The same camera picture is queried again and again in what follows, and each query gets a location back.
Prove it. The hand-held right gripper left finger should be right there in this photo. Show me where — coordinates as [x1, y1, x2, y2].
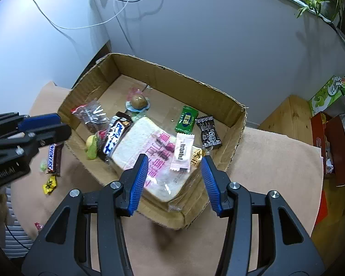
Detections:
[22, 153, 149, 276]

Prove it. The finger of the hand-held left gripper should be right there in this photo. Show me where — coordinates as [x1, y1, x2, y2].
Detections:
[0, 123, 72, 161]
[0, 112, 61, 141]

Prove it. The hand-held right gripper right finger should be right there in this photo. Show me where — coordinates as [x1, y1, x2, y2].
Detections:
[201, 155, 326, 276]

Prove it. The brown chocolate bar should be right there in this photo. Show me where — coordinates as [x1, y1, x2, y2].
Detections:
[47, 143, 64, 176]

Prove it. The red-edged dark snack packet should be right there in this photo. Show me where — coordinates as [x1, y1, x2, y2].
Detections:
[71, 100, 110, 134]

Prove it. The pink candy packet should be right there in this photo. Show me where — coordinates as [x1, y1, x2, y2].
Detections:
[170, 132, 195, 173]

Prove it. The black candy packet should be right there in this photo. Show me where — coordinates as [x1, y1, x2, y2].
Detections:
[195, 115, 222, 150]

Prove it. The blue white chocolate bar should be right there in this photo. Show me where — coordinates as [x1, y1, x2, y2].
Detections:
[99, 112, 133, 162]

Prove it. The green candy packet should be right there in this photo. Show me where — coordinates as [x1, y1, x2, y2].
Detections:
[175, 106, 199, 134]

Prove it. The braised egg packet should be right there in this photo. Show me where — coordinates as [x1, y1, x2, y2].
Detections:
[124, 87, 153, 115]

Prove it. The gold candy packet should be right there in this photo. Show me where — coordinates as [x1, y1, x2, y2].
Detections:
[189, 147, 205, 168]

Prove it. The sliced bread packet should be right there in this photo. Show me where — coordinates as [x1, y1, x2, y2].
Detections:
[108, 116, 207, 212]

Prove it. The yellow candy packet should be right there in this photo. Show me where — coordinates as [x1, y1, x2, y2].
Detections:
[43, 176, 58, 196]

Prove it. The beige tablecloth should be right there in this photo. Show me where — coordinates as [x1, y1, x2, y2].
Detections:
[10, 80, 324, 276]

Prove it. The striped cloth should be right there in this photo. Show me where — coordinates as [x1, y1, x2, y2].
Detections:
[3, 188, 36, 261]

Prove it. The wooden cabinet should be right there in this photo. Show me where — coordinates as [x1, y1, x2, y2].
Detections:
[259, 94, 315, 148]

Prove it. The red cardboard box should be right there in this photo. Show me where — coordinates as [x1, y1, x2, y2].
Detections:
[310, 112, 345, 226]

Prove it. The green printed box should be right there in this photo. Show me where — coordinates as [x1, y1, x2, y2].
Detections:
[308, 75, 345, 117]

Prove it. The potted plant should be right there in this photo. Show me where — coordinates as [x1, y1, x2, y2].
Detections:
[295, 0, 345, 31]

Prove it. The white cable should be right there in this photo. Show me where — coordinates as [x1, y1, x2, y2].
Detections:
[21, 0, 133, 52]

